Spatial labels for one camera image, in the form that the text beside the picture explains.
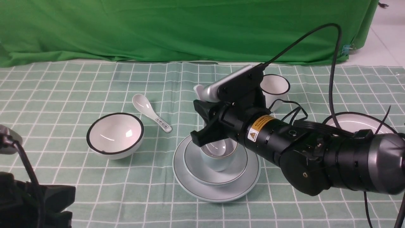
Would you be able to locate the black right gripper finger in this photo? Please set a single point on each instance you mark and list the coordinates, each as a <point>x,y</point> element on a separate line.
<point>209,134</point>
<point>205,109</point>

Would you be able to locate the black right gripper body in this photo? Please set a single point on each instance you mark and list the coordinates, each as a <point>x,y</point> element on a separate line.
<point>246,121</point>

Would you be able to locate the pale blue cup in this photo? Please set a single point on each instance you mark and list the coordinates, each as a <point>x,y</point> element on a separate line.
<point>219,155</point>

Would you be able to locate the pale blue shallow bowl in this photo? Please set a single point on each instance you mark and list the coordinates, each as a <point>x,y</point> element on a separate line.
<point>196,167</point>

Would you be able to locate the plain white spoon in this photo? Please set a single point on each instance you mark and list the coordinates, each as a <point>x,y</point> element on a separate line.
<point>198,89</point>

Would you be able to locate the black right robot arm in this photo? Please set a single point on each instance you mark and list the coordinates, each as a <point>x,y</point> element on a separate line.
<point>310,160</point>

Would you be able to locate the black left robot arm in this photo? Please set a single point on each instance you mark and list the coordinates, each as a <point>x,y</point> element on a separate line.
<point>28,204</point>

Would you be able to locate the white cup black rim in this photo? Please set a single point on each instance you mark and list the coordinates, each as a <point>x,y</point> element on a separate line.
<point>275,88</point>

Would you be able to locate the pale blue flat plate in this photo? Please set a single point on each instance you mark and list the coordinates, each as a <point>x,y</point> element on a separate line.
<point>215,193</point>

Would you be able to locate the white bowl black rim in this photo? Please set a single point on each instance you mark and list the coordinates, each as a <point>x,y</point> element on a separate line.
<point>115,136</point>

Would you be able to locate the cartoon plate black rim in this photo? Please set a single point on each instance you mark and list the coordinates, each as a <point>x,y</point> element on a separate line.
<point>353,122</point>

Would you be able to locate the blue clip on backdrop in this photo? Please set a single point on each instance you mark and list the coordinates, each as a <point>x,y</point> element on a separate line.
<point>345,50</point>

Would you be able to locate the green backdrop cloth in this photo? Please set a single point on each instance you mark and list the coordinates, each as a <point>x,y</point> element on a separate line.
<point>180,30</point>

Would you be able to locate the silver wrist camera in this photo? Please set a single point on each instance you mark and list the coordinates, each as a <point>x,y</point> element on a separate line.
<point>235,85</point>

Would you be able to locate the white patterned-handle spoon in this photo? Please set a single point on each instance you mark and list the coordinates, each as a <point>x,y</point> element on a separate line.
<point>142,104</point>

